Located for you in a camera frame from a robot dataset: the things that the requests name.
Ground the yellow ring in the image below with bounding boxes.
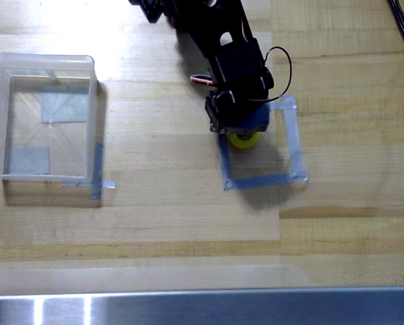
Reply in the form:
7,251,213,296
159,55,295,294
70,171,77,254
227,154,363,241
228,132,262,150

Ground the grey tape strip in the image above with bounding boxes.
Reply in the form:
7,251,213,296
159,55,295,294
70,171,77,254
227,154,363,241
223,171,308,192
60,179,118,190
91,142,106,200
217,133,236,191
278,95,308,182
267,95,296,113

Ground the large grey tape patch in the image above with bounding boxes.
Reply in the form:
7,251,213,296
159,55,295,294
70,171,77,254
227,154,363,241
41,90,89,124

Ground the small grey tape patch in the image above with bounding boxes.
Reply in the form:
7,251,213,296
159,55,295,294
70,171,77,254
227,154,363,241
8,146,52,176

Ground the red white servo wire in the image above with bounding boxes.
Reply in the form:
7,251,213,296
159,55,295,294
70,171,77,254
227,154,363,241
189,74,218,86

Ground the thin black servo wire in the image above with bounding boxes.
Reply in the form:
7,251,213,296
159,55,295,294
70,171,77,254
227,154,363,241
248,46,293,103

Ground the metal table rail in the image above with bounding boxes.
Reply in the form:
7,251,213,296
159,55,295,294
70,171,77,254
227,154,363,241
0,286,404,325

